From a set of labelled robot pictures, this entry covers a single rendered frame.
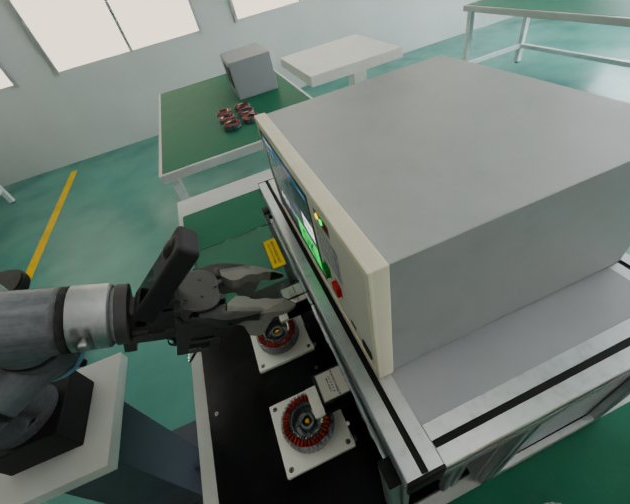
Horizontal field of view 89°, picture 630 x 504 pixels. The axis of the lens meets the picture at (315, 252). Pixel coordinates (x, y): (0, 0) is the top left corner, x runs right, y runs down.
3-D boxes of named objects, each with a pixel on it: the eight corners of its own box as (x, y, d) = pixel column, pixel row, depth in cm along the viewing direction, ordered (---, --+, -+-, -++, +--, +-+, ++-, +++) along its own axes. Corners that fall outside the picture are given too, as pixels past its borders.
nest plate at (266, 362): (261, 374, 81) (259, 372, 80) (249, 328, 92) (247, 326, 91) (315, 349, 83) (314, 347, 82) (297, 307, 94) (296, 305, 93)
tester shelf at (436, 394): (407, 496, 35) (408, 488, 32) (263, 198, 84) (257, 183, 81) (707, 332, 41) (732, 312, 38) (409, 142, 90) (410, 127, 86)
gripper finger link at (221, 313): (259, 303, 43) (191, 299, 41) (260, 294, 42) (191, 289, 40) (258, 331, 39) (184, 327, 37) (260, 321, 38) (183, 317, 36)
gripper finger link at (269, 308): (289, 326, 46) (223, 323, 44) (296, 297, 43) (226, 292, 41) (290, 344, 44) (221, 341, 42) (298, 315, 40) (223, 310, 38)
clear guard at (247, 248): (189, 363, 60) (173, 347, 56) (182, 278, 77) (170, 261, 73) (345, 295, 64) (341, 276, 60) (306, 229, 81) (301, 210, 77)
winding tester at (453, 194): (379, 380, 40) (366, 274, 26) (282, 206, 71) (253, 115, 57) (621, 262, 45) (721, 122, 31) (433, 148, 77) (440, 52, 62)
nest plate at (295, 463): (289, 480, 64) (287, 479, 63) (270, 409, 74) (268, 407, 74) (356, 446, 66) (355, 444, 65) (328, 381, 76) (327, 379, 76)
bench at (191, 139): (213, 266, 231) (158, 177, 179) (193, 162, 362) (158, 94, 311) (349, 211, 245) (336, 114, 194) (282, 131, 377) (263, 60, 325)
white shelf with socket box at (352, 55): (331, 191, 137) (310, 76, 106) (303, 157, 163) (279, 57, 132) (402, 163, 142) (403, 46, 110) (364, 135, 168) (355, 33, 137)
